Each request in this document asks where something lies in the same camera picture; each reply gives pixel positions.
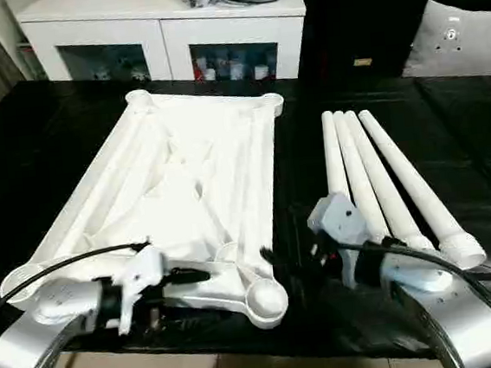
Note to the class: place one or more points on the white plastic table leg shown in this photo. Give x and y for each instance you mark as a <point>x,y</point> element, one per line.
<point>380,179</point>
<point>415,185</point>
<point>357,173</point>
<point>334,158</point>

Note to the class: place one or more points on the white plastic table top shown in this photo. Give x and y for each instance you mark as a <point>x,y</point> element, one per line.
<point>162,179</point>

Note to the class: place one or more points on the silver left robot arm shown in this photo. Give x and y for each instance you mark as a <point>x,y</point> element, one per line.
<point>38,334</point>

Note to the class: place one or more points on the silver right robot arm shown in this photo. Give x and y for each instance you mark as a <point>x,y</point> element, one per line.
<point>449,312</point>

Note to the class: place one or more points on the black cabinet with yellow label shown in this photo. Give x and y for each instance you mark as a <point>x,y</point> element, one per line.
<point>342,18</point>

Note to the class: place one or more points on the white sideboard with glass doors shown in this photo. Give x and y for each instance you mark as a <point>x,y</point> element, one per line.
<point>162,40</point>

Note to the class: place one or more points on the light grey cushion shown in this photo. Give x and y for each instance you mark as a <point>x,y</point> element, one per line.
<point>458,41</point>

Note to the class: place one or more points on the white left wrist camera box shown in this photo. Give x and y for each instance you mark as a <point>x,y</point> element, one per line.
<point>142,268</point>

